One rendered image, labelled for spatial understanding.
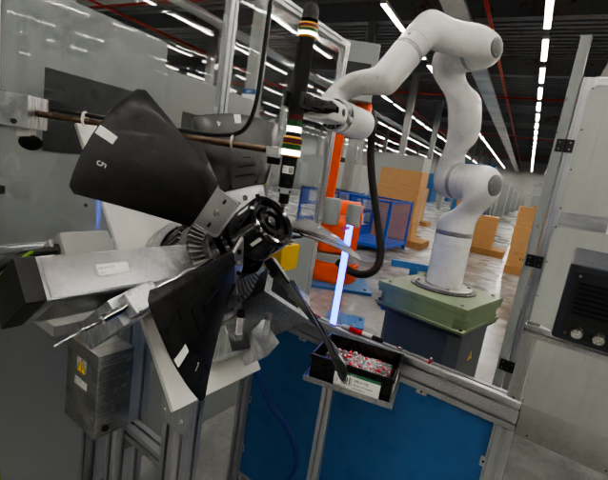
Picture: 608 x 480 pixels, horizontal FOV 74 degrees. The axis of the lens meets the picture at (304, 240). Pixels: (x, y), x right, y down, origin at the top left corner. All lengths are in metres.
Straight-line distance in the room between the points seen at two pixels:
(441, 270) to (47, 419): 1.39
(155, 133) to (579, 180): 2.16
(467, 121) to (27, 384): 1.58
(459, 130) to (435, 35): 0.29
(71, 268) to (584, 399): 2.50
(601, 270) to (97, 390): 1.15
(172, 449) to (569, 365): 2.11
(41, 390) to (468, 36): 1.68
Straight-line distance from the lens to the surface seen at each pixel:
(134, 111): 0.82
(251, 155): 1.00
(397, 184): 8.96
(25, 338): 1.51
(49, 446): 1.75
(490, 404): 1.21
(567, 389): 2.71
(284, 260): 1.37
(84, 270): 0.77
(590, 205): 2.54
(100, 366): 1.10
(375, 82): 1.19
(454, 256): 1.41
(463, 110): 1.38
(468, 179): 1.37
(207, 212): 0.84
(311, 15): 0.98
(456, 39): 1.33
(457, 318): 1.29
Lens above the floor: 1.34
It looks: 10 degrees down
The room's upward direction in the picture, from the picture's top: 9 degrees clockwise
